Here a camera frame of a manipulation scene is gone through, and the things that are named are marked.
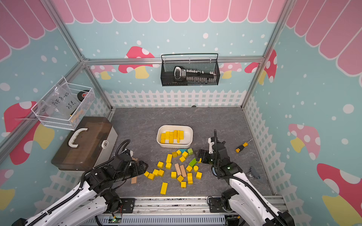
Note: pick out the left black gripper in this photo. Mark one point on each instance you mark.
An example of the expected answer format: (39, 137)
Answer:
(135, 171)

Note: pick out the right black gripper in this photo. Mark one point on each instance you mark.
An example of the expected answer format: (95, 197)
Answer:
(206, 153)

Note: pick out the long yellow block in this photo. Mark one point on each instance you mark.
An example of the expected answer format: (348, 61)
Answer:
(171, 137)
(163, 138)

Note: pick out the yellow cylinder block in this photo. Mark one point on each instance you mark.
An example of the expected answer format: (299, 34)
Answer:
(175, 134)

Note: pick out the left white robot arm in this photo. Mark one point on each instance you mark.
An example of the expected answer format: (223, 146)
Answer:
(95, 194)

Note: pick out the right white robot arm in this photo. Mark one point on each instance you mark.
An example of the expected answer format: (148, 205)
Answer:
(242, 198)

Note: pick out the yellow round disc block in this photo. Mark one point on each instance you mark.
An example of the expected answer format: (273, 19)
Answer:
(196, 168)

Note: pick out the flat wooden block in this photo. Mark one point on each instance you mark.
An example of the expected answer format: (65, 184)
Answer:
(134, 180)

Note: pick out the yellow cube block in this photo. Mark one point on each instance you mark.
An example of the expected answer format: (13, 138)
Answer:
(160, 165)

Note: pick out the yellow arch block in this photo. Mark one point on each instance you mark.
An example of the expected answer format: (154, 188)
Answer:
(190, 178)

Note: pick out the right natural wooden plank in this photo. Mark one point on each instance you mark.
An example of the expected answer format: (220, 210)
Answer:
(183, 171)

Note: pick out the natural wooden plank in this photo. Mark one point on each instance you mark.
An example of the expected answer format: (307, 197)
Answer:
(183, 171)
(178, 170)

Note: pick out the yellow upright rectangular block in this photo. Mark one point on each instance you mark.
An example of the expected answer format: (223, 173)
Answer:
(169, 158)

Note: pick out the large yellow front block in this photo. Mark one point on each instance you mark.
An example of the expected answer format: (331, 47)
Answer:
(164, 188)

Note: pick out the left natural wooden plank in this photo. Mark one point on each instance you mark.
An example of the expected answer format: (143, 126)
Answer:
(178, 170)

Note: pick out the white plastic tub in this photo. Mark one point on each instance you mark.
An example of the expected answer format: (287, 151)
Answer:
(185, 143)

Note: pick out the yellow black screwdriver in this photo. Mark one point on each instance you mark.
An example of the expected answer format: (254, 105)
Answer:
(244, 145)

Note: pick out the small grey metal clip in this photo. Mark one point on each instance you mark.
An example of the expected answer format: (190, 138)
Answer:
(253, 173)

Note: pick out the socket wrench set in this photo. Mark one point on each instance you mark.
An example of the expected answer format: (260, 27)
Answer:
(194, 77)

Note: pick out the black tape roll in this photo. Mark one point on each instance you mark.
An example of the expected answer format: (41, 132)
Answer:
(82, 94)

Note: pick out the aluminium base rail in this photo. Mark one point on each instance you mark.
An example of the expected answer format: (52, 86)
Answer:
(169, 211)

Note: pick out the brown toolbox with white handle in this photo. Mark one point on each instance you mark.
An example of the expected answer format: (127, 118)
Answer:
(89, 145)

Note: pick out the black wire mesh basket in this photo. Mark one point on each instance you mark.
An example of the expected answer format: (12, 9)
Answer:
(197, 69)

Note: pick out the clear wall-mounted bin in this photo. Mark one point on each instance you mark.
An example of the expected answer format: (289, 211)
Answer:
(60, 108)

